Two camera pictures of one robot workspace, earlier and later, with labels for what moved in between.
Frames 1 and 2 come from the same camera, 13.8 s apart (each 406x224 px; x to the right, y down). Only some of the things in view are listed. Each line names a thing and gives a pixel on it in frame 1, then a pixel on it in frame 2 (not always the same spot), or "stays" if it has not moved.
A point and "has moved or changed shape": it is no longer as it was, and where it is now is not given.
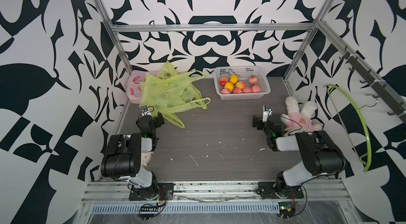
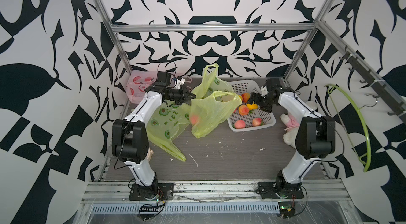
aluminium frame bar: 213,27 stays
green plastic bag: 167,71 -> 167,123
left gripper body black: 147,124 -> 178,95
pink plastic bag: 133,87 stays
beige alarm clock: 145,158 stays
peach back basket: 223,80 -> 245,97
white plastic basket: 243,73 -> 249,117
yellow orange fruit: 233,78 -> 252,106
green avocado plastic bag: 168,92 has moved or changed shape
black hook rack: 381,90 stays
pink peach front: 247,90 -> 239,124
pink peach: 252,80 -> 243,110
